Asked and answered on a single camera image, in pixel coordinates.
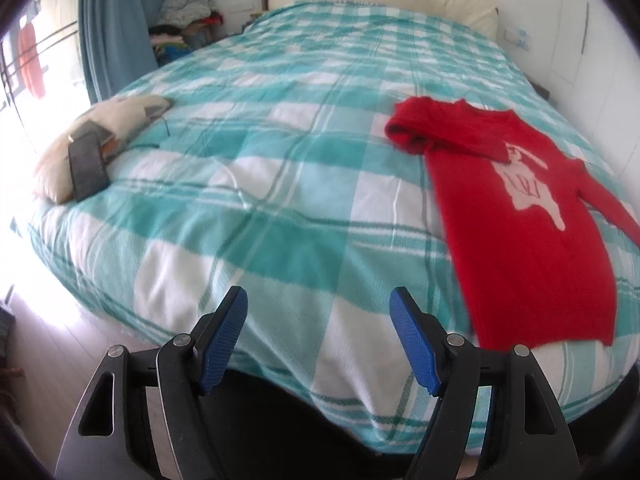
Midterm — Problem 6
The window railing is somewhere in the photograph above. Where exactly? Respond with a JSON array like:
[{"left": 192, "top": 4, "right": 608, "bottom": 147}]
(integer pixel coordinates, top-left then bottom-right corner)
[{"left": 0, "top": 25, "right": 81, "bottom": 106}]

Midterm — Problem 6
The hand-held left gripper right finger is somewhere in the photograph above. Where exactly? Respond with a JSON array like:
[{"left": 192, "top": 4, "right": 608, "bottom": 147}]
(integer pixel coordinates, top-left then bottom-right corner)
[{"left": 389, "top": 286, "right": 583, "bottom": 480}]

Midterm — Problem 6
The red hanging garment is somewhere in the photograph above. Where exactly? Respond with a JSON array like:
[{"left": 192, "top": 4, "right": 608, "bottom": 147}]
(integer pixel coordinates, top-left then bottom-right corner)
[{"left": 17, "top": 20, "right": 48, "bottom": 98}]

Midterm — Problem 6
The beige pillow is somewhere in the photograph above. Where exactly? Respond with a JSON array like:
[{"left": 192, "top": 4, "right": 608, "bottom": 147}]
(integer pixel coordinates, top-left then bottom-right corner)
[{"left": 32, "top": 95, "right": 173, "bottom": 205}]

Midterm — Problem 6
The dark grey flat pouch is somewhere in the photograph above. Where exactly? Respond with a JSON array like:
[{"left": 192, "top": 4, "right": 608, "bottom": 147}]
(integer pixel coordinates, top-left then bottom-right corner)
[{"left": 67, "top": 132, "right": 111, "bottom": 202}]

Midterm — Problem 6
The teal white plaid bed blanket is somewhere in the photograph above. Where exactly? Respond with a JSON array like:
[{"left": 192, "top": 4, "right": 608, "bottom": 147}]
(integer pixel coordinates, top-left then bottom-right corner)
[{"left": 27, "top": 0, "right": 640, "bottom": 453}]

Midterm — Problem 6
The red sweater with white rabbit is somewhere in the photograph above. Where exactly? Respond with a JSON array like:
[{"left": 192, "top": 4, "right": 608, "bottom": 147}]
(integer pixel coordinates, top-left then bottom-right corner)
[{"left": 384, "top": 96, "right": 640, "bottom": 350}]

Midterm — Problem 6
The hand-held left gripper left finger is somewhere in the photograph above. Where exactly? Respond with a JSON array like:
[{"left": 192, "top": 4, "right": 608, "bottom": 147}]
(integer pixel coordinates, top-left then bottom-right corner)
[{"left": 54, "top": 285, "right": 249, "bottom": 480}]

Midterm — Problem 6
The white wall socket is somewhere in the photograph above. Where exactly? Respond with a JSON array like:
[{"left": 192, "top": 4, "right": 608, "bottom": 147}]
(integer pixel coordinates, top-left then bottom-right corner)
[{"left": 502, "top": 27, "right": 531, "bottom": 51}]

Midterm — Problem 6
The pile of clothes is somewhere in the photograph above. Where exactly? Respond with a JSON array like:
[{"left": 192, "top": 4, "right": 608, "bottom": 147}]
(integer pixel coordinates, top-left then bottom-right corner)
[{"left": 149, "top": 0, "right": 226, "bottom": 66}]

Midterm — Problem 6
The blue curtain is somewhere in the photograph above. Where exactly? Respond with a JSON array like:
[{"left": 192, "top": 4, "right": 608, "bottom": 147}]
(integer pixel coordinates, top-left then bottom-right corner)
[{"left": 77, "top": 0, "right": 193, "bottom": 103}]

